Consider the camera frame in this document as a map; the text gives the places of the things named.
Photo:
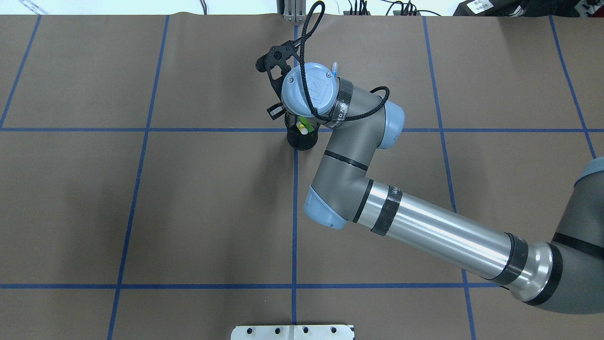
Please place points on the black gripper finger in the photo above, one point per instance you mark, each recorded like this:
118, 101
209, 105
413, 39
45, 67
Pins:
276, 111

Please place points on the green highlighter pen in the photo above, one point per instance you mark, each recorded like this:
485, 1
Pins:
307, 123

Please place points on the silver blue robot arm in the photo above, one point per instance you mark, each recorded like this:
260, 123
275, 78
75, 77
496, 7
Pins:
564, 275

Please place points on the yellow highlighter pen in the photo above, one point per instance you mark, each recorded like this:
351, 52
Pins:
302, 128

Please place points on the black mesh pen holder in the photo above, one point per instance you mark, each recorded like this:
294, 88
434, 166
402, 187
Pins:
295, 139

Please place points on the black cardboard box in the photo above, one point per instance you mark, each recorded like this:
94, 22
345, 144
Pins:
485, 8

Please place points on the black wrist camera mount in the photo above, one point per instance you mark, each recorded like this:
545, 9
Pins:
278, 56

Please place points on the aluminium frame post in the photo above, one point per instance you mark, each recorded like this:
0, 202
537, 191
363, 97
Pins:
293, 11

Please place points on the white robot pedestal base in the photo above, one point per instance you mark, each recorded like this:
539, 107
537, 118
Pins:
294, 332

